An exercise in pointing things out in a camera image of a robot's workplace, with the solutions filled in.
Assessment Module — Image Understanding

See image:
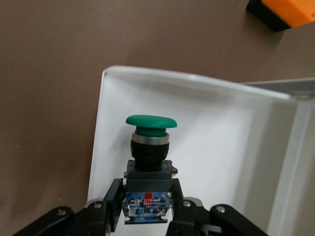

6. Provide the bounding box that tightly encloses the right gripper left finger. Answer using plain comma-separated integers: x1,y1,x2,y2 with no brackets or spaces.
14,178,126,236

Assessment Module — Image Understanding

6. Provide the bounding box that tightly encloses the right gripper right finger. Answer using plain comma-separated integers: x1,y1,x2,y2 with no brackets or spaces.
167,178,269,236

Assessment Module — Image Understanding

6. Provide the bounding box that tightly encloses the green mushroom push button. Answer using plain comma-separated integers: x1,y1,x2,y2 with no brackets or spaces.
122,114,179,224

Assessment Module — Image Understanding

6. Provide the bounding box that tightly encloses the white plastic tray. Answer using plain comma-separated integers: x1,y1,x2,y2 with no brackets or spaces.
87,64,299,236

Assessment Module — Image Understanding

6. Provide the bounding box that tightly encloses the orange button enclosure box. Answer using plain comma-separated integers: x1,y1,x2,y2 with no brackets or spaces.
246,0,315,32

